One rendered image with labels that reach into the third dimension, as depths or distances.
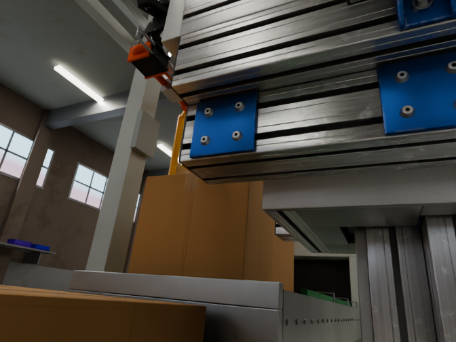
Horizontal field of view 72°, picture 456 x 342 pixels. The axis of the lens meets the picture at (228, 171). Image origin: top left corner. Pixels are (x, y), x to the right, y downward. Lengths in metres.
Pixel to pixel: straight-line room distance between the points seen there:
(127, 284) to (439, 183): 0.84
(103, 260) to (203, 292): 1.31
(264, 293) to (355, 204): 0.43
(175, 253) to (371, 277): 0.64
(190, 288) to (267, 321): 0.22
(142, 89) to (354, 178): 2.22
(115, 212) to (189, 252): 1.22
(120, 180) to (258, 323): 1.62
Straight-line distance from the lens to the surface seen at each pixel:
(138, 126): 2.32
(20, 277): 7.38
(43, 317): 0.48
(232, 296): 0.83
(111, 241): 2.11
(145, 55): 0.94
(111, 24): 3.82
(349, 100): 0.39
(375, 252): 0.53
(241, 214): 0.94
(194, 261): 0.97
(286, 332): 0.84
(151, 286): 0.96
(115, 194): 2.21
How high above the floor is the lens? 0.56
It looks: 22 degrees up
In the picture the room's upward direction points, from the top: 5 degrees clockwise
